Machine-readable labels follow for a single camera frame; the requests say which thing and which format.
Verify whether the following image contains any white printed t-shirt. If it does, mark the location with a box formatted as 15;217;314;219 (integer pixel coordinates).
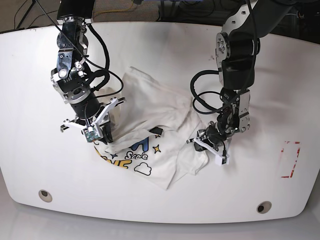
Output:
93;67;209;190

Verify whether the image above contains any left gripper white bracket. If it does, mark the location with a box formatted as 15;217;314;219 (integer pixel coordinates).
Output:
186;129;230;159

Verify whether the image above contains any table grommet hole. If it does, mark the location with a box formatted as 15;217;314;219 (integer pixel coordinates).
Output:
256;201;272;214
38;189;53;203

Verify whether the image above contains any yellow cable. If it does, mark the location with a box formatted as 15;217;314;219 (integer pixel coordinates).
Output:
84;1;141;23

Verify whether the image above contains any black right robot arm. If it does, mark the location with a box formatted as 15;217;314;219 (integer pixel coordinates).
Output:
51;0;125;144

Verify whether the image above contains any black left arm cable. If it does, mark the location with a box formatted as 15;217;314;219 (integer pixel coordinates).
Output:
189;0;258;116

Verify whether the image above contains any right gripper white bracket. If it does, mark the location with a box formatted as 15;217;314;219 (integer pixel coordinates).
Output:
60;97;126;144

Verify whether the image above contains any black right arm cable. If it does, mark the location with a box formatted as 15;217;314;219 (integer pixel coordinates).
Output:
34;0;125;100

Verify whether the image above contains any right table grommet hole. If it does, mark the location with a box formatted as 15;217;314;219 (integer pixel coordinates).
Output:
256;201;272;214

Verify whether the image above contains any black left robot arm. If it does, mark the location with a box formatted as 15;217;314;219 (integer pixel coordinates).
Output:
187;0;296;166

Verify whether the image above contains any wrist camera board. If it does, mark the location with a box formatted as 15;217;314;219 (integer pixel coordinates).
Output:
215;150;230;166
82;126;101;143

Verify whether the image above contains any red tape rectangle marking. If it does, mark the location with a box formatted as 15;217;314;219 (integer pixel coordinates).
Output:
279;141;301;179

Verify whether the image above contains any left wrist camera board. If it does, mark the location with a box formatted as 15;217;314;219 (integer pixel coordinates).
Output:
215;150;230;166

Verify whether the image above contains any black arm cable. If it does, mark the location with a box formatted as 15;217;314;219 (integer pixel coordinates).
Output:
34;0;125;100
189;0;258;116

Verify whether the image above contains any left table grommet hole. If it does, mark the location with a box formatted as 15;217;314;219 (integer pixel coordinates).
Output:
38;189;53;203

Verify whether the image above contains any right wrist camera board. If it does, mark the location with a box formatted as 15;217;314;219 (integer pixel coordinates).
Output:
82;126;101;143

